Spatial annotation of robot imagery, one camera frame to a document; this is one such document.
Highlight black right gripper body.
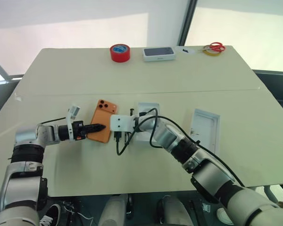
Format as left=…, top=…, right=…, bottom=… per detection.
left=111, top=130, right=124, bottom=144

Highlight white phone box base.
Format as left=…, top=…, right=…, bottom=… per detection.
left=134, top=101, right=161, bottom=145

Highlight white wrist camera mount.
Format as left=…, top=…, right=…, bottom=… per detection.
left=109, top=114, right=135, bottom=132
left=66, top=103, right=82, bottom=142

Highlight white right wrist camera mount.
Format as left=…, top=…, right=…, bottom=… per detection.
left=109, top=114, right=135, bottom=132

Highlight tangled floor cables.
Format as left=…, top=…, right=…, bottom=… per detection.
left=60, top=199, right=95, bottom=226

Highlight dark window frame post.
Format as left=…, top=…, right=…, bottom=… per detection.
left=177, top=0, right=199, bottom=47

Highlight white rounded shell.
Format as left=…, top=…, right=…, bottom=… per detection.
left=100, top=194, right=129, bottom=226
left=156, top=195, right=194, bottom=226

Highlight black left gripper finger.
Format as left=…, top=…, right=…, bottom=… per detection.
left=85, top=128, right=106, bottom=136
left=85, top=123, right=106, bottom=131

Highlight yellow thin tape ring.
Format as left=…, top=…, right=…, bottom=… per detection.
left=203, top=45, right=222, bottom=57

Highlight white round disc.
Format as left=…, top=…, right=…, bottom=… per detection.
left=216, top=208, right=234, bottom=225

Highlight red-handled scissors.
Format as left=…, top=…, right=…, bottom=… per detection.
left=198, top=42, right=226, bottom=53

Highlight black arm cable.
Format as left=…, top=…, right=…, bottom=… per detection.
left=115, top=107, right=246, bottom=188
left=38, top=117, right=68, bottom=126

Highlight white box with phone print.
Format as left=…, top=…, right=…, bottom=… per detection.
left=141, top=47, right=176, bottom=63

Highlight white paper with black mark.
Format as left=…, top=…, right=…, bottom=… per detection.
left=175, top=45, right=195, bottom=56

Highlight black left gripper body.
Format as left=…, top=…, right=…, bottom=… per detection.
left=72, top=120, right=87, bottom=142

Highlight red tape roll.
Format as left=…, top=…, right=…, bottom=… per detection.
left=109, top=43, right=131, bottom=64

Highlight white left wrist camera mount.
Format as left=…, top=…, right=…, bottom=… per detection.
left=66, top=103, right=82, bottom=142

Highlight black sneaker with white laces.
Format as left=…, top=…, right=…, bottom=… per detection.
left=38, top=203, right=62, bottom=226

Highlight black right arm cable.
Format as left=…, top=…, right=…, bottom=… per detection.
left=115, top=107, right=246, bottom=188

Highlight orange smartphone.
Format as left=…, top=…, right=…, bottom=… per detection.
left=87, top=99, right=119, bottom=144

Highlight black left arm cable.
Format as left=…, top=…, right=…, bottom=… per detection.
left=38, top=117, right=68, bottom=126

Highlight white phone box lid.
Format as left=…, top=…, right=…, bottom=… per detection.
left=189, top=108, right=221, bottom=153

